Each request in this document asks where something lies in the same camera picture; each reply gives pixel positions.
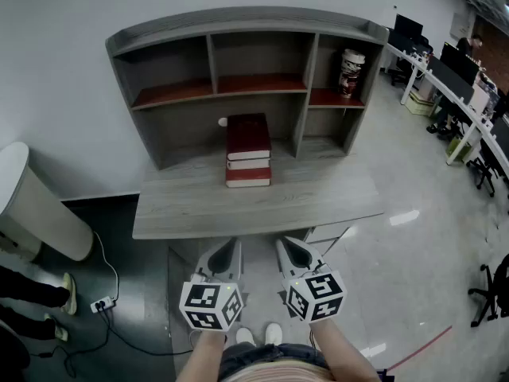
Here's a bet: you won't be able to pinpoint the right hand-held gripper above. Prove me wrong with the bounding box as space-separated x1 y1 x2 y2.
275 236 348 325

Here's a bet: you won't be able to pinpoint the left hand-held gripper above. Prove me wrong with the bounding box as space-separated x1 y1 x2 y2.
178 236 244 333

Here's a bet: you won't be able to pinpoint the grey wooden shelf unit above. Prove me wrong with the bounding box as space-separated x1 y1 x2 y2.
105 6 390 171

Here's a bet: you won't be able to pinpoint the person's left forearm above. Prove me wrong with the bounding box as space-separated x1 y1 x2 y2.
174 327 230 382

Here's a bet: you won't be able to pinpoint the person's right forearm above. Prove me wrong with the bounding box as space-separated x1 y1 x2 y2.
309 318 383 382

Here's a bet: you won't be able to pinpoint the black computer monitor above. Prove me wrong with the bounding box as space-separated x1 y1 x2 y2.
394 13 424 41
439 41 480 88

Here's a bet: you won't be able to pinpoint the person's white shoe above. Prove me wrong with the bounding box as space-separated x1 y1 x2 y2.
235 327 257 348
264 322 283 345

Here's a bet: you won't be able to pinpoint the person's denim shorts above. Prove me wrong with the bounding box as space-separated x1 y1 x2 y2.
218 343 331 382

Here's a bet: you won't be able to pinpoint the person's striped shirt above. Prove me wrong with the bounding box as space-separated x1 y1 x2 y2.
232 358 332 382

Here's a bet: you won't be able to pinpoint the white power strip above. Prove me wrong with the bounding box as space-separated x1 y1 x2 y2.
90 297 117 314

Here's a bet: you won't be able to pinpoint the white cylindrical appliance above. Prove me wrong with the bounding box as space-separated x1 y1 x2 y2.
0 141 95 263

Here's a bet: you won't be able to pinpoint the green waste bin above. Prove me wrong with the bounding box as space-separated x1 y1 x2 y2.
446 136 472 165

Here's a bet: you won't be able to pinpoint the patterned paper cup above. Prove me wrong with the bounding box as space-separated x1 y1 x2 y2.
337 48 367 99

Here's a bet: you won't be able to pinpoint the black office chair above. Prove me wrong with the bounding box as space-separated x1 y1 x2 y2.
468 252 509 329
386 29 411 88
465 136 503 198

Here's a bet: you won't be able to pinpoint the pale yellow storage crate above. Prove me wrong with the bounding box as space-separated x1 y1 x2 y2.
404 89 438 118

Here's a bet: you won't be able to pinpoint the white power cable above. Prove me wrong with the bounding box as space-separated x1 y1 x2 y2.
92 231 121 302

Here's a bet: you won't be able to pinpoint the black floor cable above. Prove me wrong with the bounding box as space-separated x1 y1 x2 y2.
38 307 196 370

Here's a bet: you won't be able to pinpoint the white wall poster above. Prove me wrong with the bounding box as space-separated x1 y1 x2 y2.
449 12 476 41

